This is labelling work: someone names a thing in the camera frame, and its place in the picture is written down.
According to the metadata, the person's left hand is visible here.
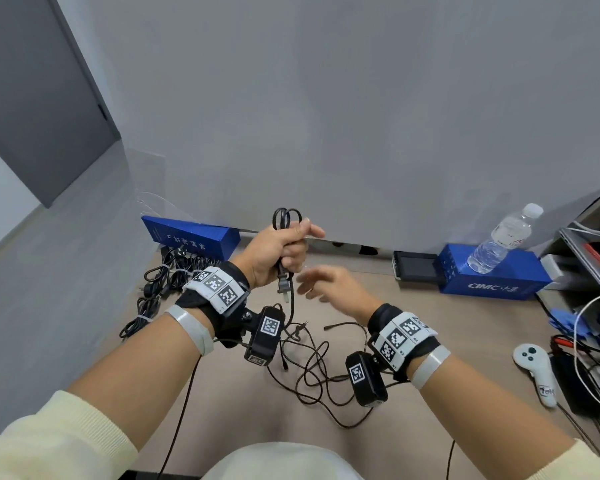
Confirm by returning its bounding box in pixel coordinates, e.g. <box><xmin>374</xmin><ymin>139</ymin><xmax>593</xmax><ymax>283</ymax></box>
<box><xmin>233</xmin><ymin>218</ymin><xmax>327</xmax><ymax>291</ymax></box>

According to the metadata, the person's right hand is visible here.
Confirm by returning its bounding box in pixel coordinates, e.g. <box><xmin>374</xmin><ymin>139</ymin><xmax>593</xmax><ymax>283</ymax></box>
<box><xmin>295</xmin><ymin>266</ymin><xmax>385</xmax><ymax>327</ymax></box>

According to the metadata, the black cable with two-pin plug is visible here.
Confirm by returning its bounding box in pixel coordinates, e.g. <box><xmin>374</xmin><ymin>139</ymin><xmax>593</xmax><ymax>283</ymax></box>
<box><xmin>271</xmin><ymin>208</ymin><xmax>306</xmax><ymax>337</ymax></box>

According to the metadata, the pile of black cables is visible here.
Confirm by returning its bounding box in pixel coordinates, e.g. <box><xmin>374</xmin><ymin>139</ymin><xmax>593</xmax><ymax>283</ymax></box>
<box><xmin>265</xmin><ymin>317</ymin><xmax>407</xmax><ymax>429</ymax></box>

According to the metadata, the thick black power cable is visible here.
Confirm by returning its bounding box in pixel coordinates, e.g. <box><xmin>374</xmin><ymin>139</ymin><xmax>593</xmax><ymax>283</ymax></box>
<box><xmin>159</xmin><ymin>246</ymin><xmax>186</xmax><ymax>295</ymax></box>

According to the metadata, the black cable with round plug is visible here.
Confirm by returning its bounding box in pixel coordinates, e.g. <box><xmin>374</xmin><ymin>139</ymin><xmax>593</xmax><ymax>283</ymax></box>
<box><xmin>141</xmin><ymin>267</ymin><xmax>169</xmax><ymax>301</ymax></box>

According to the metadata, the person's right forearm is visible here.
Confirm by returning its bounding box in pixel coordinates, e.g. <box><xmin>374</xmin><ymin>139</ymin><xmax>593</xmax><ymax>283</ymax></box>
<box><xmin>419</xmin><ymin>359</ymin><xmax>600</xmax><ymax>480</ymax></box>

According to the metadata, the person's left forearm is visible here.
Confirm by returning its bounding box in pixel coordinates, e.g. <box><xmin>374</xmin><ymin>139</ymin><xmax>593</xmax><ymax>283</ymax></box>
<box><xmin>0</xmin><ymin>314</ymin><xmax>206</xmax><ymax>480</ymax></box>

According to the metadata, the person's cream sweater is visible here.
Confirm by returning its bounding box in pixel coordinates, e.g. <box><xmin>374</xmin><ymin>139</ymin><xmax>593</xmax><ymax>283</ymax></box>
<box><xmin>202</xmin><ymin>442</ymin><xmax>364</xmax><ymax>480</ymax></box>

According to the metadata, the small black screen device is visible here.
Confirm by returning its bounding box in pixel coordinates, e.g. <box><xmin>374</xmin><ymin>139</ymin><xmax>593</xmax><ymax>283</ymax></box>
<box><xmin>392</xmin><ymin>250</ymin><xmax>440</xmax><ymax>283</ymax></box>

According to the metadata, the blue triangular box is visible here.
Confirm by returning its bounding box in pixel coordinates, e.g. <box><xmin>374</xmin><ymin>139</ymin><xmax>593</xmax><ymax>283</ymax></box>
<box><xmin>141</xmin><ymin>215</ymin><xmax>241</xmax><ymax>261</ymax></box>

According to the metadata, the grey right wristband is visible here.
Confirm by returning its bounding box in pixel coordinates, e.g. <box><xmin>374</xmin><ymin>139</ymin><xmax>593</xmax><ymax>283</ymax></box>
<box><xmin>411</xmin><ymin>345</ymin><xmax>452</xmax><ymax>391</ymax></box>

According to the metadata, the grey wristband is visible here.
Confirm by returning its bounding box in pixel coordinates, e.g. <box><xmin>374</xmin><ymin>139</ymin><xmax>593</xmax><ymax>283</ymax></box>
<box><xmin>163</xmin><ymin>304</ymin><xmax>216</xmax><ymax>357</ymax></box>
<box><xmin>411</xmin><ymin>345</ymin><xmax>452</xmax><ymax>391</ymax></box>

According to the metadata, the grey left wristband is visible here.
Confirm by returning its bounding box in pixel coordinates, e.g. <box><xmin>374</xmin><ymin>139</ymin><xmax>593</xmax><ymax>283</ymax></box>
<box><xmin>163</xmin><ymin>304</ymin><xmax>216</xmax><ymax>357</ymax></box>

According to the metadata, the light wooden table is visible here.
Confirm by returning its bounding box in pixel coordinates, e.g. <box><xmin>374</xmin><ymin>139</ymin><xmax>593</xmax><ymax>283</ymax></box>
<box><xmin>79</xmin><ymin>242</ymin><xmax>600</xmax><ymax>480</ymax></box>

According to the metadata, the blue rectangular box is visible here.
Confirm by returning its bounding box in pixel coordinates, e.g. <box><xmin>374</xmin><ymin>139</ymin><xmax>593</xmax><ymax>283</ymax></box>
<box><xmin>437</xmin><ymin>243</ymin><xmax>553</xmax><ymax>301</ymax></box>

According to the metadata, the clear plastic water bottle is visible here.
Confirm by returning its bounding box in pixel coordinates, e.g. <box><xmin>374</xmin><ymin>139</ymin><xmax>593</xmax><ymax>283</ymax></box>
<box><xmin>467</xmin><ymin>203</ymin><xmax>545</xmax><ymax>275</ymax></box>

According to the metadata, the white game controller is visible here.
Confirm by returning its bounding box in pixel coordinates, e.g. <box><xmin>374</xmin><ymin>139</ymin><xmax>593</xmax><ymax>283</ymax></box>
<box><xmin>512</xmin><ymin>343</ymin><xmax>559</xmax><ymax>409</ymax></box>

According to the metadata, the blue plastic item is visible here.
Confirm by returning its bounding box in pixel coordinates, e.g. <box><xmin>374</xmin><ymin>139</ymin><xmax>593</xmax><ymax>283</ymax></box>
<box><xmin>549</xmin><ymin>308</ymin><xmax>594</xmax><ymax>341</ymax></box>

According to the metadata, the black power adapter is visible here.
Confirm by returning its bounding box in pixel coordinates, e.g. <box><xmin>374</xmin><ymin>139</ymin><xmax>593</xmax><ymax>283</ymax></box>
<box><xmin>549</xmin><ymin>339</ymin><xmax>600</xmax><ymax>419</ymax></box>

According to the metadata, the black office chair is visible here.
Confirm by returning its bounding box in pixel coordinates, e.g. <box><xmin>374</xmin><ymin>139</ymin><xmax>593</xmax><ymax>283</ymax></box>
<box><xmin>135</xmin><ymin>469</ymin><xmax>202</xmax><ymax>480</ymax></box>

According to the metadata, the grey door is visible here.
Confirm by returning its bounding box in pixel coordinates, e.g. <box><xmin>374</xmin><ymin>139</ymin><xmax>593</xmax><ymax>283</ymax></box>
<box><xmin>0</xmin><ymin>0</ymin><xmax>121</xmax><ymax>209</ymax></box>

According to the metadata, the right wrist marker strap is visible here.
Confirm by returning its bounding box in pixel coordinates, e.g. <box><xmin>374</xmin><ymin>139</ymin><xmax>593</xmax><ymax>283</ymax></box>
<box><xmin>367</xmin><ymin>303</ymin><xmax>441</xmax><ymax>383</ymax></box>

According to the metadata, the wrist marker strap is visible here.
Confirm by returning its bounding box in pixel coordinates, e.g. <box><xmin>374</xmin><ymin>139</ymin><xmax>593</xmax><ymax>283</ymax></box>
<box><xmin>175</xmin><ymin>262</ymin><xmax>251</xmax><ymax>349</ymax></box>
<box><xmin>367</xmin><ymin>303</ymin><xmax>441</xmax><ymax>383</ymax></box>

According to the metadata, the left wrist marker strap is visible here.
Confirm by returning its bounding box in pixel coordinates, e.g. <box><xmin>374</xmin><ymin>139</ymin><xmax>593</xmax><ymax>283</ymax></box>
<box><xmin>175</xmin><ymin>262</ymin><xmax>251</xmax><ymax>349</ymax></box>

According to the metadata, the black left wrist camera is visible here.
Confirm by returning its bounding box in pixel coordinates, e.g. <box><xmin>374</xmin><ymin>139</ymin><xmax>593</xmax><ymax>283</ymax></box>
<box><xmin>243</xmin><ymin>305</ymin><xmax>287</xmax><ymax>367</ymax></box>

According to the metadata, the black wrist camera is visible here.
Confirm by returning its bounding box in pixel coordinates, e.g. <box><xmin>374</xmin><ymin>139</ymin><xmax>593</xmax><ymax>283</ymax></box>
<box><xmin>345</xmin><ymin>352</ymin><xmax>389</xmax><ymax>409</ymax></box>
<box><xmin>243</xmin><ymin>305</ymin><xmax>287</xmax><ymax>367</ymax></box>

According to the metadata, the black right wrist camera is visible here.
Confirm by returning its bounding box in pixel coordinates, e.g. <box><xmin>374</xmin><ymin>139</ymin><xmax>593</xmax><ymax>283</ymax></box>
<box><xmin>345</xmin><ymin>352</ymin><xmax>389</xmax><ymax>409</ymax></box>

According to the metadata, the black left camera cable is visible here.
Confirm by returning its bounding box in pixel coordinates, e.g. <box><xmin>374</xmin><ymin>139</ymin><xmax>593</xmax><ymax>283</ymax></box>
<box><xmin>157</xmin><ymin>354</ymin><xmax>202</xmax><ymax>480</ymax></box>

